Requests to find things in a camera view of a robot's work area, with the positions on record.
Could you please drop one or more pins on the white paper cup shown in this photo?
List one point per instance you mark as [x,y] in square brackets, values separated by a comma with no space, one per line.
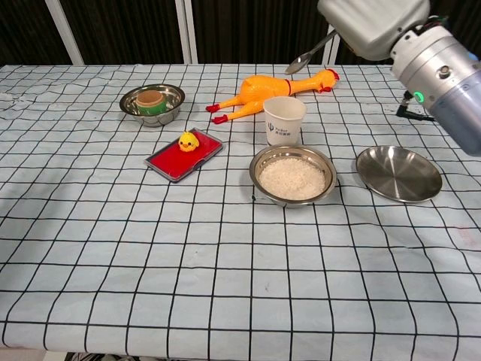
[284,126]

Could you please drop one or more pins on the metal spoon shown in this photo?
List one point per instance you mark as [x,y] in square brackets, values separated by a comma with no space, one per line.
[298,63]

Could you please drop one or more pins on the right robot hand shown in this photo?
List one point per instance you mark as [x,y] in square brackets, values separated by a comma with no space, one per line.
[372,22]

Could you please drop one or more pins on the steel bowl holding rice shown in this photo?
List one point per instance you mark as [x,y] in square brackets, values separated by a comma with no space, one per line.
[259,165]

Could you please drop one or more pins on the slanted white frame post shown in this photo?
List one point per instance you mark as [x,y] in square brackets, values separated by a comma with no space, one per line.
[67,34]

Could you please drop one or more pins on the green tape roll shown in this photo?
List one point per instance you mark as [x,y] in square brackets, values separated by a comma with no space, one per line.
[151,105]

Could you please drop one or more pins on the steel plate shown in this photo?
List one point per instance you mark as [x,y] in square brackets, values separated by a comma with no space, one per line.
[398,173]

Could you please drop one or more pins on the white rice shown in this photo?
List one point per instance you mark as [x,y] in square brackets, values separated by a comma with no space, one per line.
[292,179]

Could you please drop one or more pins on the steel bowl holding tape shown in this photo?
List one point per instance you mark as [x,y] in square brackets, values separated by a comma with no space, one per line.
[129,103]

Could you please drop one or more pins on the checked light blue tablecloth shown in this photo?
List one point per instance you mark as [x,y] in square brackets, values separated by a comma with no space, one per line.
[150,263]

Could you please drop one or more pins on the black white patterned item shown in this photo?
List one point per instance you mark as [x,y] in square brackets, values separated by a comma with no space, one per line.
[94,356]

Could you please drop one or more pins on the orange rubber chicken toy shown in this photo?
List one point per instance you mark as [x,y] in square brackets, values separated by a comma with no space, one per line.
[263,90]

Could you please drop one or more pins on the red ink pad case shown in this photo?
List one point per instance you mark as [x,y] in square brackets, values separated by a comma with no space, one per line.
[176,163]

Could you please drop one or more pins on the yellow chick toy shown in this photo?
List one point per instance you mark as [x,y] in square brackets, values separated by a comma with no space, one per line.
[188,142]

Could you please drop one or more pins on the black curtain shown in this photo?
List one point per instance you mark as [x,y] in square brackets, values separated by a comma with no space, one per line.
[127,30]

